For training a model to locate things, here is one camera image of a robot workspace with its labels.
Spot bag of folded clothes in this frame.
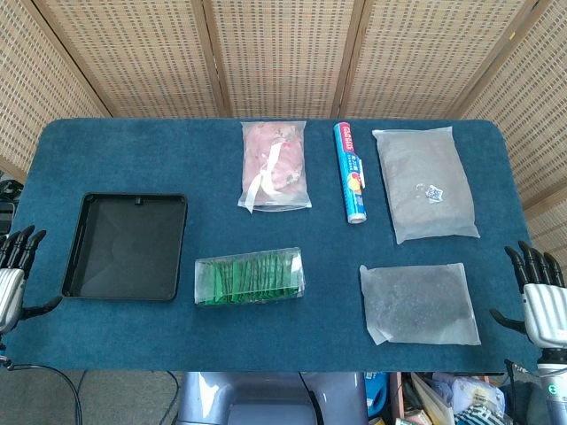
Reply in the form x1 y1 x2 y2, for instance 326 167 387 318
431 372 509 425

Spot stack of books and papers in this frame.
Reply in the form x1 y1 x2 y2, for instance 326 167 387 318
396 371 457 425

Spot blue carpet table mat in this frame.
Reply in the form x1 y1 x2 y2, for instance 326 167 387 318
4 117 540 373

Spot large frosted bag grey contents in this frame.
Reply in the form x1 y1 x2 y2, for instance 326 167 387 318
370 126 482 245

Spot dark equipment beside table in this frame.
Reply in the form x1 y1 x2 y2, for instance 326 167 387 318
0 179 23 236

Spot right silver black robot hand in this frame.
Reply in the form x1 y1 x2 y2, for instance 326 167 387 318
489 240 567 351

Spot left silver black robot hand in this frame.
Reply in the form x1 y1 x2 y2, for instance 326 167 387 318
0 224 63 336

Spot woven bamboo folding screen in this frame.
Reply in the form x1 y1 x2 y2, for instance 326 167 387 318
0 0 567 267

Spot small frosted bag dark contents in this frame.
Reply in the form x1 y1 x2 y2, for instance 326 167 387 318
359 262 482 348

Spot blue cling film roll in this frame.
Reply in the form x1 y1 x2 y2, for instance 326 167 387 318
332 121 369 225

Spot black cable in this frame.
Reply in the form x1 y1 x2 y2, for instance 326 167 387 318
299 371 321 425
0 361 85 425

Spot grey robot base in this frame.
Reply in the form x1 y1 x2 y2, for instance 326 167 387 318
176 371 369 425

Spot green items clear package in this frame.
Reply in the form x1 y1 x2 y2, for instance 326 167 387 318
193 246 307 306

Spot black square plastic tray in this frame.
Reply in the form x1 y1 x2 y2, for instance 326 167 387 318
60 192 189 303

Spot clear bag with pink cloth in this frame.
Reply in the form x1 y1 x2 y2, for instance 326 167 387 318
237 120 314 214

